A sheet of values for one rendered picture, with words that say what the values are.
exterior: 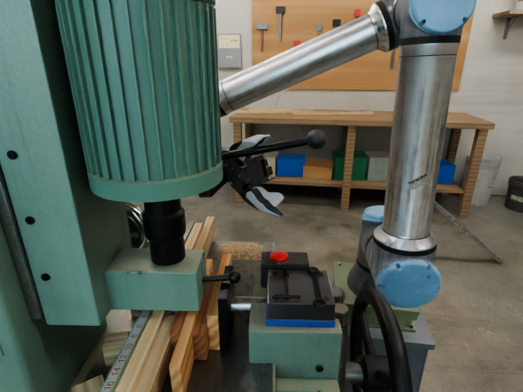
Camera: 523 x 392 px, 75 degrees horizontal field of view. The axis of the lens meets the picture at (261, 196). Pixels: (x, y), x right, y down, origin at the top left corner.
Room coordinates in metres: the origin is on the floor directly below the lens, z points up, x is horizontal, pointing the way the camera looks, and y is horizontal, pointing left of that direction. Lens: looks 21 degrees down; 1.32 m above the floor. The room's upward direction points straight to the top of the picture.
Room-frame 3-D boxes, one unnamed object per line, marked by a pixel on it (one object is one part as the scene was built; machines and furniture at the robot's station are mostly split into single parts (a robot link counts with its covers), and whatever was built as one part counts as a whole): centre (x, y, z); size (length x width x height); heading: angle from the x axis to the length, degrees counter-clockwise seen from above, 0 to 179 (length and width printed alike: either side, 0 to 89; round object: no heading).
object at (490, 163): (3.20, -2.13, 0.24); 0.31 x 0.29 x 0.47; 81
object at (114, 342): (0.49, 0.27, 0.82); 0.04 x 0.04 x 0.04; 12
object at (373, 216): (0.94, -0.38, 0.82); 0.17 x 0.15 x 0.18; 174
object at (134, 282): (0.46, 0.16, 0.99); 0.14 x 0.07 x 0.09; 88
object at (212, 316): (0.50, 0.07, 0.93); 0.18 x 0.02 x 0.07; 178
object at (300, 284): (0.46, -0.05, 0.99); 0.13 x 0.11 x 0.06; 178
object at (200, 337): (0.47, 0.09, 0.92); 0.16 x 0.02 x 0.05; 178
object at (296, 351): (0.45, -0.05, 0.92); 0.15 x 0.13 x 0.09; 178
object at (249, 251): (0.70, 0.05, 0.91); 0.10 x 0.07 x 0.02; 88
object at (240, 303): (0.45, 0.03, 0.95); 0.09 x 0.07 x 0.09; 178
